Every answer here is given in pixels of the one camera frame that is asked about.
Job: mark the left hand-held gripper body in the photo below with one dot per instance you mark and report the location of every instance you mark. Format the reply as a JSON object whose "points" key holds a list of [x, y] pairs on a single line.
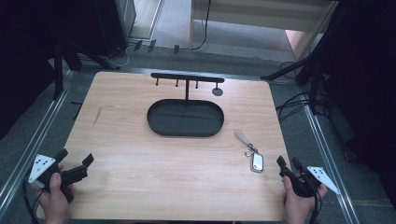
{"points": [[42, 166]]}

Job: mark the black key rack with tray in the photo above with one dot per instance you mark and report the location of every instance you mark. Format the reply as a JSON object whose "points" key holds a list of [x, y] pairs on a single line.
{"points": [[185, 118]]}

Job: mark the black metal stand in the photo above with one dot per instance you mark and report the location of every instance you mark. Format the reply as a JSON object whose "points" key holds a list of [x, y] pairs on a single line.
{"points": [[313, 77]]}

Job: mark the black metal stand post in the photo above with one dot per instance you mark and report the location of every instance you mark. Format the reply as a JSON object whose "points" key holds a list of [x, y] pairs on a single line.
{"points": [[58, 71]]}

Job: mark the person's left hand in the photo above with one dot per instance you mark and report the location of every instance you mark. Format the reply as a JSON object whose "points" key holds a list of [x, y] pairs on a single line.
{"points": [[56, 205]]}

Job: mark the small black bracket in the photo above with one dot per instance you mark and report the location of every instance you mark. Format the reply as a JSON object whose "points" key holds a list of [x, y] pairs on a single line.
{"points": [[138, 45], [152, 45], [176, 49]]}

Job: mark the black slanted stand leg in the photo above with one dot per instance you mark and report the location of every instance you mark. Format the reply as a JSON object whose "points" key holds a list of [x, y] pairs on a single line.
{"points": [[93, 57]]}

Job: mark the aluminium frame rail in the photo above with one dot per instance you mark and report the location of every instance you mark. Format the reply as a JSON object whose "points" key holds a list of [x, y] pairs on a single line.
{"points": [[34, 140], [327, 155]]}

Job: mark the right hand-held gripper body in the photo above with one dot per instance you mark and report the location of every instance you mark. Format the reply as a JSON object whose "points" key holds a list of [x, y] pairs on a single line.
{"points": [[303, 185]]}

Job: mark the person's right hand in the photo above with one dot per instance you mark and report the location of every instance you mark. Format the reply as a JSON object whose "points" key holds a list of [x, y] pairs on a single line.
{"points": [[299, 208]]}

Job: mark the white cabinet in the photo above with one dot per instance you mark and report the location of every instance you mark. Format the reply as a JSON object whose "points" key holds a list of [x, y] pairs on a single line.
{"points": [[258, 14]]}

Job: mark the dark cabinet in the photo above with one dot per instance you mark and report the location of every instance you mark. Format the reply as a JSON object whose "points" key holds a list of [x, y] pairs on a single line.
{"points": [[115, 25]]}

